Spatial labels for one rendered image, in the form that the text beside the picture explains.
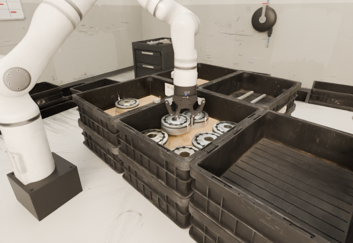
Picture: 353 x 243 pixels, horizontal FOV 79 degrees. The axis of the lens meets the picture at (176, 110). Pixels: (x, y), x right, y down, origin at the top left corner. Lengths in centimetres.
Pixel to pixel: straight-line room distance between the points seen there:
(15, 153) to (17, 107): 12
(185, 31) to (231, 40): 356
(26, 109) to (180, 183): 42
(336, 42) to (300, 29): 51
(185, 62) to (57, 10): 35
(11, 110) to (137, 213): 42
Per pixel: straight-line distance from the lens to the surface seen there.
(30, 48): 61
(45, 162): 71
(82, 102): 84
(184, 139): 74
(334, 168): 76
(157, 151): 53
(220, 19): 422
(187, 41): 63
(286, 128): 76
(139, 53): 259
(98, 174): 84
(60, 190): 74
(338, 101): 232
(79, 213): 74
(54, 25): 64
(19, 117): 64
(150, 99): 106
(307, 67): 397
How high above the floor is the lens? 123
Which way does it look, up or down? 25 degrees down
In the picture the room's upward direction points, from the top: straight up
